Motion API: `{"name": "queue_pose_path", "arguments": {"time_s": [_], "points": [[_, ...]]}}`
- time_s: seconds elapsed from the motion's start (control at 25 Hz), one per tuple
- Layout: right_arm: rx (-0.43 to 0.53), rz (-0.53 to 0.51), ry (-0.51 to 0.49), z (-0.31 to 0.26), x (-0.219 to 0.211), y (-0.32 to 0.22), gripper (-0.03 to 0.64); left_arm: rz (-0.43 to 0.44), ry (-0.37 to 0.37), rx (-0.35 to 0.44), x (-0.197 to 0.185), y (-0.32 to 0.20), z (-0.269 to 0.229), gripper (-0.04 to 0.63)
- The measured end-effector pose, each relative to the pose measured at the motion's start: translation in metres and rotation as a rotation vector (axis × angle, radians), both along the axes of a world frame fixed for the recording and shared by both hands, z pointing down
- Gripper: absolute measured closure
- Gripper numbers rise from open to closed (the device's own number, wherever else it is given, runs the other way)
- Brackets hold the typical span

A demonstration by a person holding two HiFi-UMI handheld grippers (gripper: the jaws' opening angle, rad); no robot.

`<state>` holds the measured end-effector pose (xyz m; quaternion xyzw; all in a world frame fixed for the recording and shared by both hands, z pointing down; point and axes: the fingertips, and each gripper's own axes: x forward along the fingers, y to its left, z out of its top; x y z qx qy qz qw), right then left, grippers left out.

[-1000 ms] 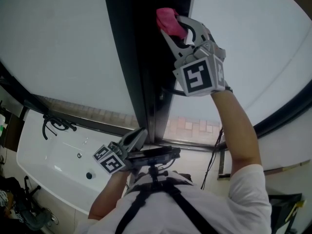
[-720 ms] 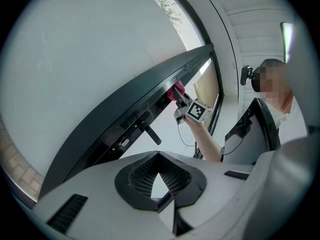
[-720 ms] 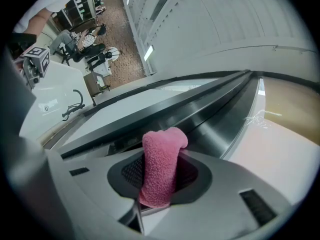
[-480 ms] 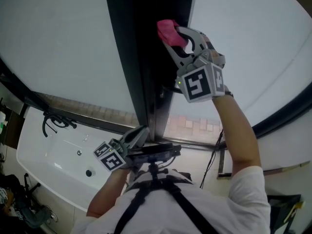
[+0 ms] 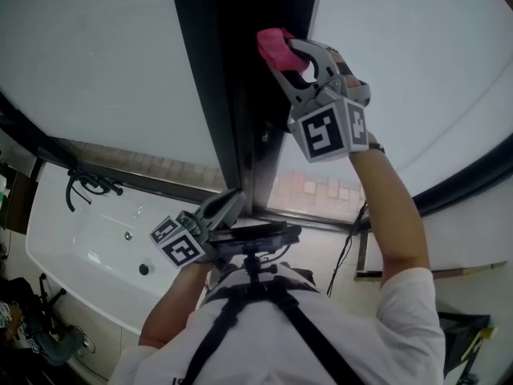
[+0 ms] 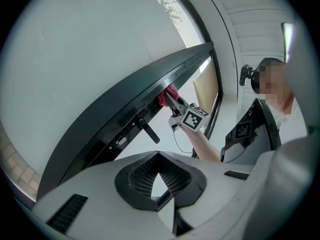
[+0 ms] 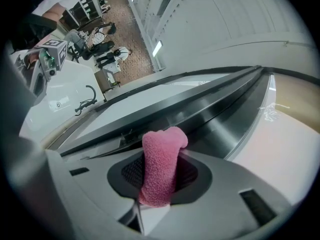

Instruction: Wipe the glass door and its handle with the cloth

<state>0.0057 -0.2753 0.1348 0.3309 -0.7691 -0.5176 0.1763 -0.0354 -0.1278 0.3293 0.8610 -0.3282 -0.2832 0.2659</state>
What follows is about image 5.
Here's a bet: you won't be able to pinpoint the black cable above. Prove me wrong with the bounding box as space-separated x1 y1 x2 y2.
326 201 370 298

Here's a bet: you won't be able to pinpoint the black chest-mounted phone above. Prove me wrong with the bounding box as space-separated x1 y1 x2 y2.
208 221 302 254

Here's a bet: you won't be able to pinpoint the person's left forearm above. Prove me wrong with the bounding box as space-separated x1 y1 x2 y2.
138 257 213 347

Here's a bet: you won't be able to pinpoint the frosted glass panel black frame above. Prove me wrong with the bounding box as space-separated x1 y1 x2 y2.
0 0 241 200

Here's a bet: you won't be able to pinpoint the person's right forearm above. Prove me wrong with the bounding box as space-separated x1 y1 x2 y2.
348 132 432 274

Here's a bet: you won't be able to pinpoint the black window frame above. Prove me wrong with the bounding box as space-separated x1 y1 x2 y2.
240 0 513 232

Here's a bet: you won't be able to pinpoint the black chest harness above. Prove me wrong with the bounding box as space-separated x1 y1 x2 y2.
188 253 362 385

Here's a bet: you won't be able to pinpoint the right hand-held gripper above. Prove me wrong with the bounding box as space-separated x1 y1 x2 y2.
271 38 372 164

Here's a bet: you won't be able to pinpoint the person in white shirt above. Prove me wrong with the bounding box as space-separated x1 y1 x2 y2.
107 261 448 385

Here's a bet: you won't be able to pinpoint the black trousers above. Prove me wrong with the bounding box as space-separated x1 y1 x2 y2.
276 261 317 292

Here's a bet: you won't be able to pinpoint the white bathtub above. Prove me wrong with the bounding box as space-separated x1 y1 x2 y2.
24 162 249 336

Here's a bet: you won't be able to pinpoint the brown wooden cabinet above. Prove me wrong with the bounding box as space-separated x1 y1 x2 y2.
3 168 39 232

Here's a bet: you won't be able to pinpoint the pink cleaning cloth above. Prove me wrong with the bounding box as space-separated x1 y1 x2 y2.
256 28 309 74

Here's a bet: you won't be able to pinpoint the black bathtub faucet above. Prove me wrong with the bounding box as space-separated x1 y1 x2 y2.
66 169 124 213

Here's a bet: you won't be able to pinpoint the black metal rack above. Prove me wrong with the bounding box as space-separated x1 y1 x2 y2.
436 310 498 385

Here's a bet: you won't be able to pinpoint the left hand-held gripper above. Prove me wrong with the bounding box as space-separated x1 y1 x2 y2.
148 188 246 270

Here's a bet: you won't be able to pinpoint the person's right hand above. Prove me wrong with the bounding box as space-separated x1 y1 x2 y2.
330 50 362 91

